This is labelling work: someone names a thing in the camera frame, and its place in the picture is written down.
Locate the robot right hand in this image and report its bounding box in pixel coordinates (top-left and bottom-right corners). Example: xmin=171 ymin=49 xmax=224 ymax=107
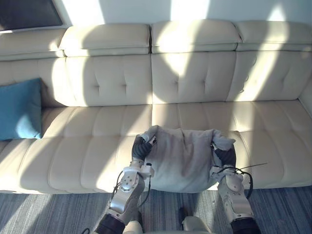
xmin=210 ymin=143 xmax=237 ymax=170

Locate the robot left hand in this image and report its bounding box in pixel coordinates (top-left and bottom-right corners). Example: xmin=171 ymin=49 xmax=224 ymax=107
xmin=131 ymin=134 xmax=157 ymax=162

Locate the grey fabric cushion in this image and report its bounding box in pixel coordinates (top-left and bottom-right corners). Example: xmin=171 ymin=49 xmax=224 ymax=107
xmin=141 ymin=124 xmax=236 ymax=194

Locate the cream leather sofa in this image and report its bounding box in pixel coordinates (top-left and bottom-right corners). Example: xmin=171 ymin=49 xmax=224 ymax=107
xmin=0 ymin=19 xmax=312 ymax=195

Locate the silver robot body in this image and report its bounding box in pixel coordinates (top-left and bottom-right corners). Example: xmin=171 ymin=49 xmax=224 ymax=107
xmin=123 ymin=207 xmax=215 ymax=234

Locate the cream sofa headrest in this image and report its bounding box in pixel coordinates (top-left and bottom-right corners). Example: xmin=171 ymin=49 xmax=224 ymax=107
xmin=59 ymin=23 xmax=151 ymax=58
xmin=235 ymin=20 xmax=312 ymax=52
xmin=151 ymin=19 xmax=244 ymax=54

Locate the blue fabric cushion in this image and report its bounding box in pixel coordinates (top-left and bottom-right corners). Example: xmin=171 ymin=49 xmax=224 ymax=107
xmin=0 ymin=78 xmax=44 ymax=141

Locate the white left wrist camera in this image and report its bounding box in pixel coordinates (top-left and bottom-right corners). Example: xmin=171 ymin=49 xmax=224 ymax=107
xmin=140 ymin=162 xmax=156 ymax=177

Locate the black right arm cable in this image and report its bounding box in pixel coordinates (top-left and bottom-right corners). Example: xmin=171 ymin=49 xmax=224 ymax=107
xmin=218 ymin=162 xmax=269 ymax=198

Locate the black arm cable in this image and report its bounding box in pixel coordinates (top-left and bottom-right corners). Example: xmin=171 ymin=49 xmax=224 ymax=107
xmin=111 ymin=170 xmax=153 ymax=208
xmin=218 ymin=162 xmax=269 ymax=198

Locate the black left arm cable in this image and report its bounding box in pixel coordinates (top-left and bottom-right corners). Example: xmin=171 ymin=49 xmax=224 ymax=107
xmin=111 ymin=170 xmax=153 ymax=208

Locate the dark framed wall panel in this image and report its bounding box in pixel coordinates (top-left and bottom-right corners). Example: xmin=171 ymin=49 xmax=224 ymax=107
xmin=0 ymin=0 xmax=64 ymax=33

